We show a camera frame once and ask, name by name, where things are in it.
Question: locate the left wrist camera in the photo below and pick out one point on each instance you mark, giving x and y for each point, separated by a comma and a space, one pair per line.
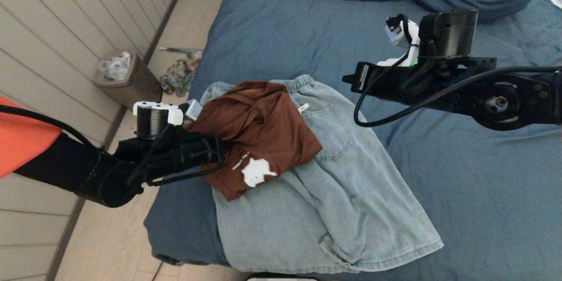
193, 110

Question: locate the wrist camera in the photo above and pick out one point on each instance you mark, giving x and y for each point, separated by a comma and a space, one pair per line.
404, 35
193, 110

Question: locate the brown trash bin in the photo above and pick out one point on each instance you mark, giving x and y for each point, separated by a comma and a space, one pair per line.
134, 84

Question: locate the blue bed cover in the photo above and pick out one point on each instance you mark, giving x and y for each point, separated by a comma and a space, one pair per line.
483, 193

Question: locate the brown t-shirt with white print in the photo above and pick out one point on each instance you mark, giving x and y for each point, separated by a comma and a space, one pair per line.
263, 127

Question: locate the thin grey stick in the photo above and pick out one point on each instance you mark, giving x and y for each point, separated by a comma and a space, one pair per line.
180, 49

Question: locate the light blue denim shorts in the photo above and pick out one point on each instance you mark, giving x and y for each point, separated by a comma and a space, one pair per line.
342, 202

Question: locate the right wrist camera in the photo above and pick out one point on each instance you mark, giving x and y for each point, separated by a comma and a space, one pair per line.
404, 35

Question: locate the clear plastic bin bag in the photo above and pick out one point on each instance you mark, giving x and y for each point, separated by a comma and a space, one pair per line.
116, 66

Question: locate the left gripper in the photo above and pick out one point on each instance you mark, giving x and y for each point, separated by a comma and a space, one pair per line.
199, 153

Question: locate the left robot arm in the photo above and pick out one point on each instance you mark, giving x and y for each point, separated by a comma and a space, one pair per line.
83, 169

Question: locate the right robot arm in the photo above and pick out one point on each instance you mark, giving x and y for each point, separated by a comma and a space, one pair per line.
527, 96

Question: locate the patterned cloth heap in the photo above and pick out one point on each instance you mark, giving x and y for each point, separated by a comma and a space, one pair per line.
179, 77

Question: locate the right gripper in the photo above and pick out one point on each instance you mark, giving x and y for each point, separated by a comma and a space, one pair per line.
386, 83

